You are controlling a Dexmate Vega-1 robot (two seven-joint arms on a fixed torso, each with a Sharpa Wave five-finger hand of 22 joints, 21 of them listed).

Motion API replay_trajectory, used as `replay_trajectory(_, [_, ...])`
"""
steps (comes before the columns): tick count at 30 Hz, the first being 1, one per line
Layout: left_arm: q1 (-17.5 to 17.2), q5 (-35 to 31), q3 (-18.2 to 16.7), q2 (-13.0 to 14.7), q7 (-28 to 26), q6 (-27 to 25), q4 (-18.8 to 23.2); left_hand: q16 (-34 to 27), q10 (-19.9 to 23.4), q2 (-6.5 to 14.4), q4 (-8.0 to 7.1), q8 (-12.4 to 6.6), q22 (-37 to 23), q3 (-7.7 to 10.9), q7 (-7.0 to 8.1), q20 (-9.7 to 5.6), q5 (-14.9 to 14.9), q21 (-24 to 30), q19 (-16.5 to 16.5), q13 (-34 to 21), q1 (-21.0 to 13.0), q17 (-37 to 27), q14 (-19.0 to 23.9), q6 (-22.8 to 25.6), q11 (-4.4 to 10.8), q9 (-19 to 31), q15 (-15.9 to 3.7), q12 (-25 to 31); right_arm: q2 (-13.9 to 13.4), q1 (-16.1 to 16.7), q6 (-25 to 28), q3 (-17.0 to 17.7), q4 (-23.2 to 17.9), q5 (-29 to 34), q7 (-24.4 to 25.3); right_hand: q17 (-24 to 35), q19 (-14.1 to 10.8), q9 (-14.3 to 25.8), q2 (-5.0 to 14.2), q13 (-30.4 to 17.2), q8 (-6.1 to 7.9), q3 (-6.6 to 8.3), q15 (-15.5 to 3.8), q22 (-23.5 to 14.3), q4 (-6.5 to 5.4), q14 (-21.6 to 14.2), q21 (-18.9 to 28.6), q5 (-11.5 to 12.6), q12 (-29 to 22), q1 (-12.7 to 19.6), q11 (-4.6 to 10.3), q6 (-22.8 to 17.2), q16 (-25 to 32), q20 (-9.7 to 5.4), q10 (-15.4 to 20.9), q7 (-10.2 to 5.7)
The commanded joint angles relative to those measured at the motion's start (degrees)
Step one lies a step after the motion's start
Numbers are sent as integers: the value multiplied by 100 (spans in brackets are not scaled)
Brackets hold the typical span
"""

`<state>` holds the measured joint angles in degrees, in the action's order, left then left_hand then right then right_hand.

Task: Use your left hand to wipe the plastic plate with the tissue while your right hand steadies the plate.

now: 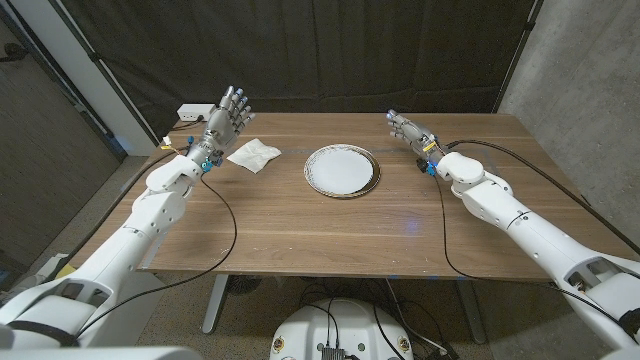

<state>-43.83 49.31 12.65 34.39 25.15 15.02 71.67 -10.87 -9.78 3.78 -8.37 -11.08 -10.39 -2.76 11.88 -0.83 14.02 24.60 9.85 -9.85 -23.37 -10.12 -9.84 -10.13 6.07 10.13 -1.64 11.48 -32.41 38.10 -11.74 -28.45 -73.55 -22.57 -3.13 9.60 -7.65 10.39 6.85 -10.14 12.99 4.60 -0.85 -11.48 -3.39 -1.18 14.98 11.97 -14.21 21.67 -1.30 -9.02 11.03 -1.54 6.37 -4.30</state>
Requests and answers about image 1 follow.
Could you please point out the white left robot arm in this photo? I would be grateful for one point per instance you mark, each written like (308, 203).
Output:
(135, 235)

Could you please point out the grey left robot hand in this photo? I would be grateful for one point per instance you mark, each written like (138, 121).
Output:
(222, 125)

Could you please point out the black curtain backdrop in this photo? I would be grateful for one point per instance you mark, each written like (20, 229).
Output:
(310, 55)

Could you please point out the white plate with gold rim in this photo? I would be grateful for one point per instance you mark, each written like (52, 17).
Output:
(342, 171)

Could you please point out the black backdrop stand pole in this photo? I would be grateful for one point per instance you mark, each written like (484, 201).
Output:
(517, 55)
(107, 75)

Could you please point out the black round floor fan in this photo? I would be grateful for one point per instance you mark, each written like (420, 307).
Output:
(244, 284)

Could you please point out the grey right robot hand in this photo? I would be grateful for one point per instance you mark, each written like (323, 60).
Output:
(417, 137)

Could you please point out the white power outlet box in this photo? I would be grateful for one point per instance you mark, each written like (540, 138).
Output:
(192, 112)

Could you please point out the grey table leg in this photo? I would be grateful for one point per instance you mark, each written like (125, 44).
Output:
(215, 305)
(470, 312)

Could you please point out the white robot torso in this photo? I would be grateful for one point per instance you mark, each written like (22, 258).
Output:
(345, 325)

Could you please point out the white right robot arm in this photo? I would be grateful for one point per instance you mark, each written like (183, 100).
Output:
(530, 235)

